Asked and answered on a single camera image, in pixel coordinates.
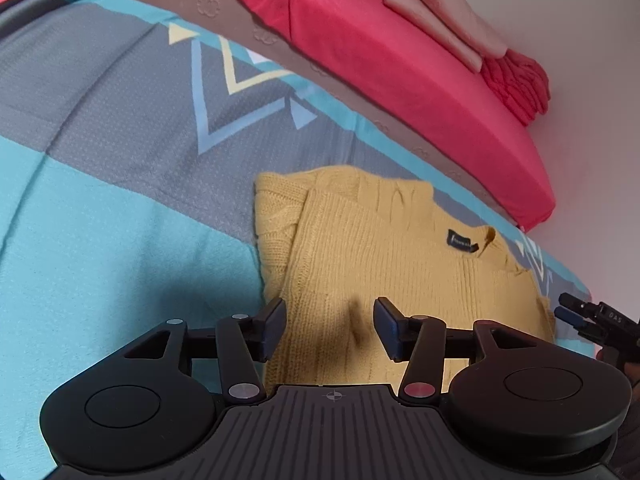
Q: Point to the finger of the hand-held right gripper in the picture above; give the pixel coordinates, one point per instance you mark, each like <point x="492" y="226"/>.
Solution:
<point x="572" y="319"/>
<point x="575" y="302"/>

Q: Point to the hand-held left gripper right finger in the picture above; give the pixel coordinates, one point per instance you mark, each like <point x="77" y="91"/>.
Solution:
<point x="387" y="330"/>

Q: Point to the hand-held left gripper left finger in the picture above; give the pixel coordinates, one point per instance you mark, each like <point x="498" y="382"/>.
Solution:
<point x="272" y="327"/>

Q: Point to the blue grey patterned blanket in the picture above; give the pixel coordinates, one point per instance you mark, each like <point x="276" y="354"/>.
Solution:
<point x="100" y="185"/>

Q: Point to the red folded blanket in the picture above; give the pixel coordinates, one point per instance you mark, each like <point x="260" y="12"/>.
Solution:
<point x="520" y="85"/>

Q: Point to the folded pink cloth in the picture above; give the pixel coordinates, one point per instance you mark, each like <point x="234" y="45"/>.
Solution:
<point x="440" y="15"/>

